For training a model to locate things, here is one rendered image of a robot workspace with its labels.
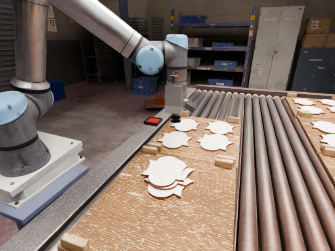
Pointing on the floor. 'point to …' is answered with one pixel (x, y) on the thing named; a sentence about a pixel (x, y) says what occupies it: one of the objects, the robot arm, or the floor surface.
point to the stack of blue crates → (57, 89)
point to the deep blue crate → (144, 85)
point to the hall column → (123, 56)
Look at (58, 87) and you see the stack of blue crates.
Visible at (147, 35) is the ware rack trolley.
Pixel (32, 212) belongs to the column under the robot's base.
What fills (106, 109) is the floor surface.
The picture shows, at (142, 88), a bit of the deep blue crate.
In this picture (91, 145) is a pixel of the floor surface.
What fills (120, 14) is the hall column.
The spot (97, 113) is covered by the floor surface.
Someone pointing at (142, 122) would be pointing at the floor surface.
